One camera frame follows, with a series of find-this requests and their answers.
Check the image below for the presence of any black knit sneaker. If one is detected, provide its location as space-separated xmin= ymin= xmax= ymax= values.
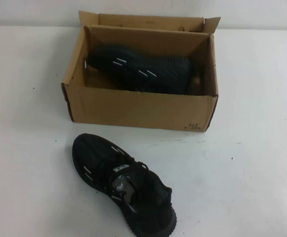
xmin=86 ymin=43 xmax=194 ymax=95
xmin=71 ymin=133 xmax=178 ymax=237

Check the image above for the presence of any brown cardboard shoe box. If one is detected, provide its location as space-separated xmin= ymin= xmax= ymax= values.
xmin=60 ymin=10 xmax=221 ymax=131

